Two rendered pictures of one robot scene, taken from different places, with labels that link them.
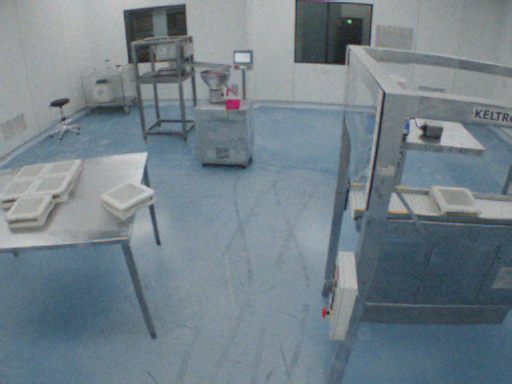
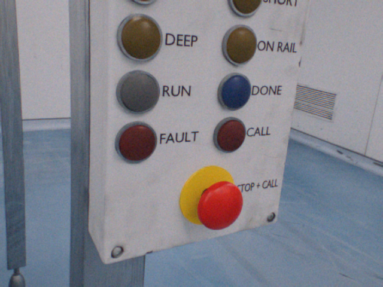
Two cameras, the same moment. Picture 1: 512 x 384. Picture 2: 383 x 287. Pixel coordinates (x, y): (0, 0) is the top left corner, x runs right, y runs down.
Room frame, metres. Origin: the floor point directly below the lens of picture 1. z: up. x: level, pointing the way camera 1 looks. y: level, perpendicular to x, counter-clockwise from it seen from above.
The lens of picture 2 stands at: (0.99, -0.03, 1.11)
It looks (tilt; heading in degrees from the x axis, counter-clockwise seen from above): 15 degrees down; 229
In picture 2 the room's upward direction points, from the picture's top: 5 degrees clockwise
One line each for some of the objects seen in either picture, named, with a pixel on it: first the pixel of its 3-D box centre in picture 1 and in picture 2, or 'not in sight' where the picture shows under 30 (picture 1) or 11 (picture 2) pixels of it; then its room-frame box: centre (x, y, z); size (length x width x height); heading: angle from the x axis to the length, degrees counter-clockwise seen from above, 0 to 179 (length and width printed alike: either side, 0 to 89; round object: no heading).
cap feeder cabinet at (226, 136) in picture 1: (226, 132); not in sight; (4.15, 0.37, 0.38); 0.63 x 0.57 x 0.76; 81
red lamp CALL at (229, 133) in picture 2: not in sight; (231, 135); (0.78, -0.25, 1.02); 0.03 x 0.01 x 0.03; 171
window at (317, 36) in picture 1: (333, 33); not in sight; (6.47, -1.41, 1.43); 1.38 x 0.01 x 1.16; 81
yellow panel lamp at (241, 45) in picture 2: not in sight; (241, 45); (0.78, -0.25, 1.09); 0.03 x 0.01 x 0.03; 171
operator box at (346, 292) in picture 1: (342, 297); (198, 88); (0.79, -0.28, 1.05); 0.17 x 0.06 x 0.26; 171
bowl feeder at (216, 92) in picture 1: (221, 86); not in sight; (4.21, 0.41, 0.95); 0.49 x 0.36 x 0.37; 81
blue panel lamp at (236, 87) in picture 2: not in sight; (236, 92); (0.78, -0.25, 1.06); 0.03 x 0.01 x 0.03; 171
